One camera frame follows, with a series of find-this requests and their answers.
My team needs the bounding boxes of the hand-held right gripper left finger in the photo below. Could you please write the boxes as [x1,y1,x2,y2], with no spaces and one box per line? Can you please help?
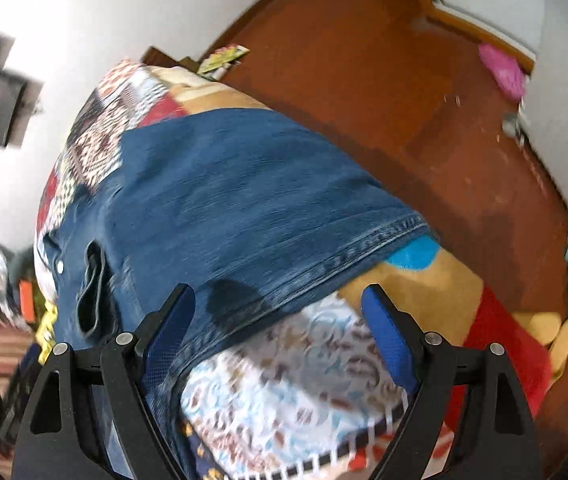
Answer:
[12,283,197,480]

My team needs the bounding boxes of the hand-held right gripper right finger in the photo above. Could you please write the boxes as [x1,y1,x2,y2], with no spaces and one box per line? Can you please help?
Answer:
[361,283,540,480]

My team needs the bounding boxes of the blue denim jeans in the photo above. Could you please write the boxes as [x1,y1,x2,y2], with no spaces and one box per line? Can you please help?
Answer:
[38,108,431,480]

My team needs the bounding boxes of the colourful printed blanket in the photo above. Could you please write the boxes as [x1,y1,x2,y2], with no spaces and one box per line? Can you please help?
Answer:
[34,58,568,480]

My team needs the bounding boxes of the pile of colourful clutter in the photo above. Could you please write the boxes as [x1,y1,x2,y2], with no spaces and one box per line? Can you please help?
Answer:
[0,238,60,365]

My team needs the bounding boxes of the pink cloth on floor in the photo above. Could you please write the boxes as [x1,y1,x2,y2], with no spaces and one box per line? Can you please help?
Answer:
[478,43,527,102]

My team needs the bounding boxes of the yellow printed packet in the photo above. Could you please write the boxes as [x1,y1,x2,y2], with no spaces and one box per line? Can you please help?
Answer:
[198,44,251,77]

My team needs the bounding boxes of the white door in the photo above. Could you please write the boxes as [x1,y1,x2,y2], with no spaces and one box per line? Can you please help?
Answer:
[516,0,568,226]

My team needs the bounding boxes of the wooden door frame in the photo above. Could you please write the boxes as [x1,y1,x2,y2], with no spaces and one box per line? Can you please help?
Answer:
[406,0,536,74]

